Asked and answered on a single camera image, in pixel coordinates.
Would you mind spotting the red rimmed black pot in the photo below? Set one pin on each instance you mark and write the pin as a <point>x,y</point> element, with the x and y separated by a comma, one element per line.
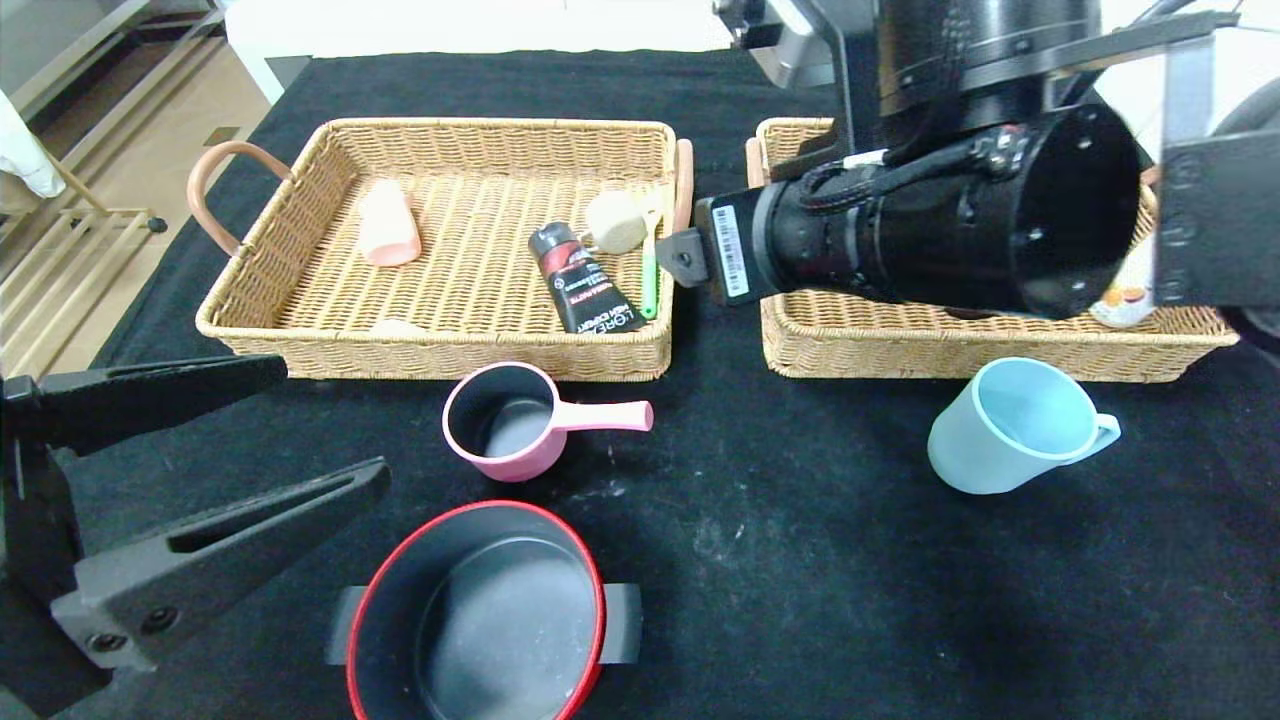
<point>500,620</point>

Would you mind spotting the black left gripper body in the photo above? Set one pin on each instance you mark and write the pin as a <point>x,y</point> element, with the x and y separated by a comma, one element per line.
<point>22,500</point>

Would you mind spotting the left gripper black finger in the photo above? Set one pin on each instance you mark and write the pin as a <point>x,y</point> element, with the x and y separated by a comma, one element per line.
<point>160,400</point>
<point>120,610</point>

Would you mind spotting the white yogurt bottle blue cap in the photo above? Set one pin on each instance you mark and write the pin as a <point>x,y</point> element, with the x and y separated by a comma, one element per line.
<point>1125,300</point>

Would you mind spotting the small cream round object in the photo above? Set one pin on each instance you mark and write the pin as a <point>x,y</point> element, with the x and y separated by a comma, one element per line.
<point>400,326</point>

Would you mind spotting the rectangular wicker basket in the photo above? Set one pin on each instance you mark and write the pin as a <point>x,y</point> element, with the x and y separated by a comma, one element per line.
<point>450,290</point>
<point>950,345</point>

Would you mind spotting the white hanging cloth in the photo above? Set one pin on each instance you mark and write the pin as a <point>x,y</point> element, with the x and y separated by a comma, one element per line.
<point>25,150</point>

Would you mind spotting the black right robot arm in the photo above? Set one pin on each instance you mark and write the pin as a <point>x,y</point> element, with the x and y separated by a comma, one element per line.
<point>1000,60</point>

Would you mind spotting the wooden wheeled rack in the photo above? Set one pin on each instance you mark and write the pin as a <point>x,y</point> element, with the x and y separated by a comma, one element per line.
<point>100,212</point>

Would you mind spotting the grey metal shelf frame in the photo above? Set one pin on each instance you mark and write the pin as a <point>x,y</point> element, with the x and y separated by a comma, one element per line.
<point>140,90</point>

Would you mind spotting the small beige cup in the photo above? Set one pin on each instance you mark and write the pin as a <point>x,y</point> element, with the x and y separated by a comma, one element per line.
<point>615,222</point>

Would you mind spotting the pink saucepan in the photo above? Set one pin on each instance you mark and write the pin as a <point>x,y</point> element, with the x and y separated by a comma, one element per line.
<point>510,430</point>

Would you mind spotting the black cosmetic tube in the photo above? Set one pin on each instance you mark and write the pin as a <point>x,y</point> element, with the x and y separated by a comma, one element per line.
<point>585,290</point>

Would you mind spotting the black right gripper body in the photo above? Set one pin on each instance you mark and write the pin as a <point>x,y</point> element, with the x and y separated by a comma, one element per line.
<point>730,250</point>

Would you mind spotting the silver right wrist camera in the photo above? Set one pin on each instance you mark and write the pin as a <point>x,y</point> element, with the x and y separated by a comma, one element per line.
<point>790,60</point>

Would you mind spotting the small pink bottle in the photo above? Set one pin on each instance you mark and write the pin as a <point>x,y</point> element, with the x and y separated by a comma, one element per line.
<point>390,230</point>

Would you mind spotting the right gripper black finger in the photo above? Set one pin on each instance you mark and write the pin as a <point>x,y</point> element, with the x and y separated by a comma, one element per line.
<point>685,258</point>

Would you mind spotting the light blue mug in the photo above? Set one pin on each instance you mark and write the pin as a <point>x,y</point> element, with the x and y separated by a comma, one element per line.
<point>975,450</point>

